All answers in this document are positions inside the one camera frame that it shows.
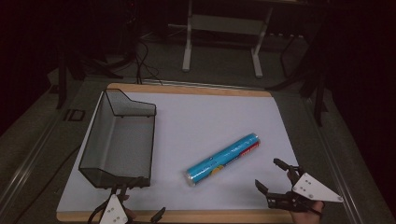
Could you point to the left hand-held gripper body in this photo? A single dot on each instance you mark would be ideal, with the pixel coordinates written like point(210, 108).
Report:
point(112, 211)

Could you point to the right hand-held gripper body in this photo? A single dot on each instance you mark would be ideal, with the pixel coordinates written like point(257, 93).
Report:
point(311, 188)

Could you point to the blue plastic wrap roll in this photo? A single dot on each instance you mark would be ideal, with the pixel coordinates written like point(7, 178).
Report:
point(222, 158)

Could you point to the person's left hand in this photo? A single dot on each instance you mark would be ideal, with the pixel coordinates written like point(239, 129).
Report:
point(130, 214)

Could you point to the person's right hand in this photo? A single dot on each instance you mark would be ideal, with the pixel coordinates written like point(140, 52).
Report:
point(306, 216)

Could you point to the black stand leg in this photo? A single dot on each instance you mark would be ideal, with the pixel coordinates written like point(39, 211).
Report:
point(319, 99)

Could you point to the black floor socket plate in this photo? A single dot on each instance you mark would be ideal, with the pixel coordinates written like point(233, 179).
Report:
point(74, 115)

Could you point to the white table mat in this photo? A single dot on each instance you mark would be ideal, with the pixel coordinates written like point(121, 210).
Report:
point(199, 118)

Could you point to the white metal stand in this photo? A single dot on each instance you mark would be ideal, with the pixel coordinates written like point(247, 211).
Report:
point(224, 25)

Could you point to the metal floor rail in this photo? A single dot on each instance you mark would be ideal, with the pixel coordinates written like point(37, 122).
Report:
point(28, 161)
point(336, 155)

